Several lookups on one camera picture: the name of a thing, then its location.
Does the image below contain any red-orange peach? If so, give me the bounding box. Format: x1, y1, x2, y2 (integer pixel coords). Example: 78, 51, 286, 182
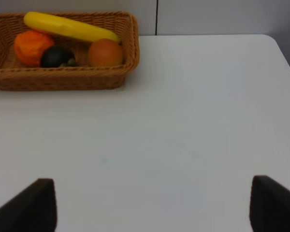
88, 39, 124, 67

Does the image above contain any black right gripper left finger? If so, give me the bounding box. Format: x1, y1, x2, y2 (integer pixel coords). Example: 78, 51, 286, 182
0, 178, 57, 232

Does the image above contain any orange wicker basket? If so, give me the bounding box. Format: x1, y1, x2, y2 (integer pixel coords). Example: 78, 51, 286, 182
0, 11, 140, 91

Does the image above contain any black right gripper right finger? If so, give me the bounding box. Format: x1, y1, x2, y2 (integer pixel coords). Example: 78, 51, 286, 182
249, 175, 290, 232

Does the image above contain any orange tangerine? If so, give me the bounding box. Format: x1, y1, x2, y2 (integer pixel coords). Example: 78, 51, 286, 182
14, 30, 55, 67

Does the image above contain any dark green mangosteen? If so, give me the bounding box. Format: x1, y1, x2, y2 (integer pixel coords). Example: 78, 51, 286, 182
40, 45, 77, 68

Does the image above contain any yellow banana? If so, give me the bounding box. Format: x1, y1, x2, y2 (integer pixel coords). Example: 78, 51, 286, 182
24, 12, 121, 43

